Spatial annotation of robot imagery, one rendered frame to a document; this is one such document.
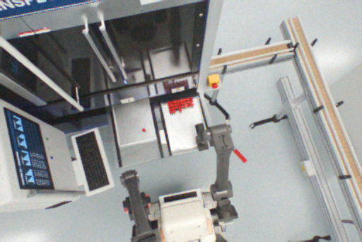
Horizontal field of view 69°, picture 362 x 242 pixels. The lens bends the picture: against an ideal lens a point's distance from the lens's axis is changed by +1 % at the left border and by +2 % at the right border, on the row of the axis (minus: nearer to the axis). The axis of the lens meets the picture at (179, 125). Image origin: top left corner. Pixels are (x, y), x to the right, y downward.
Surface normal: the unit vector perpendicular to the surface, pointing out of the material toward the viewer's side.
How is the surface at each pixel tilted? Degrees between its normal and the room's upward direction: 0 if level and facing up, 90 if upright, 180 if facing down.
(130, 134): 0
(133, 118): 0
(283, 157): 0
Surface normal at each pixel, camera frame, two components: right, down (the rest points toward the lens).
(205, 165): -0.01, -0.25
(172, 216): -0.14, -0.83
